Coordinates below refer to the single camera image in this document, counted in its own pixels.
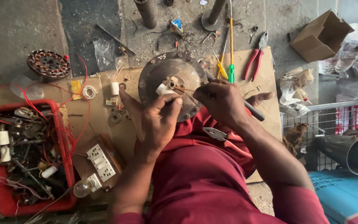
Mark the person's left hand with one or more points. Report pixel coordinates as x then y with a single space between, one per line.
154 130

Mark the person's right hand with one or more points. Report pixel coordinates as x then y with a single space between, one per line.
225 101

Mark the person's right fingers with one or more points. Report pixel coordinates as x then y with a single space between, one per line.
205 91

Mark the white capacitor on motor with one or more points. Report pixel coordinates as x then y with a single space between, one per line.
162 90

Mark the thin metal rod tool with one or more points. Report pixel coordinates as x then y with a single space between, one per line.
224 51

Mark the round metal fan motor housing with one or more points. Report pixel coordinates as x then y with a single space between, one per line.
157 71

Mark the blue crumpled wrapper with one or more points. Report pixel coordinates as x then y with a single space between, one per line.
176 27

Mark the metal pipe with round flange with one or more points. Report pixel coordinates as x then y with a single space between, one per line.
213 17

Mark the person's maroon clothing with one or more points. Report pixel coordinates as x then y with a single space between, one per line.
204 180

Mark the crumpled paper and wrappers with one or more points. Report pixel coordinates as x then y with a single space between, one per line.
294 90

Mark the white cylindrical capacitor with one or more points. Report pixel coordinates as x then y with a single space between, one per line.
115 88

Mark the round metal bearing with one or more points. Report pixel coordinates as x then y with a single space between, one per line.
116 117

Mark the small labelled box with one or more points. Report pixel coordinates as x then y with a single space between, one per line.
111 101

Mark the dark metal pipe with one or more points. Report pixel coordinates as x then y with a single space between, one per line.
146 14

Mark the long flat metal bar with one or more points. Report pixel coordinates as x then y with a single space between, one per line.
115 39

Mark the brown cardboard sheet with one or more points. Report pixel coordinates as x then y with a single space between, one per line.
104 130

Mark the clear plastic bag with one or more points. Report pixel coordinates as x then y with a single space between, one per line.
104 53

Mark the white tape roll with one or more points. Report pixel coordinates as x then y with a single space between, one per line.
89 92

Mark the open brown cardboard box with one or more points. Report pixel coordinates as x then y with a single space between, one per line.
320 39

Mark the yellow paper packet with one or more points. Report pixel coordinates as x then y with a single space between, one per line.
75 88

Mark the heap of plastic bags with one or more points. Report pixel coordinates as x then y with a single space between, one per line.
356 59

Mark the light bulb with white holder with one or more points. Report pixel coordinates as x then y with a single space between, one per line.
84 187

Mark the copper wound stator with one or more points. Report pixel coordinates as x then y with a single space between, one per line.
49 64

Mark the shiny steel pipes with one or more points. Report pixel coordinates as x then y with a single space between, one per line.
353 152

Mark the blue carton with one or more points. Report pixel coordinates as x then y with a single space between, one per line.
340 196

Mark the clear plastic cover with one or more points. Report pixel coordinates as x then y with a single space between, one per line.
26 88

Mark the red tray of parts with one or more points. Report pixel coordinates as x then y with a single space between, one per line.
26 155

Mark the white switch socket board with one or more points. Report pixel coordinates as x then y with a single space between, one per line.
101 162

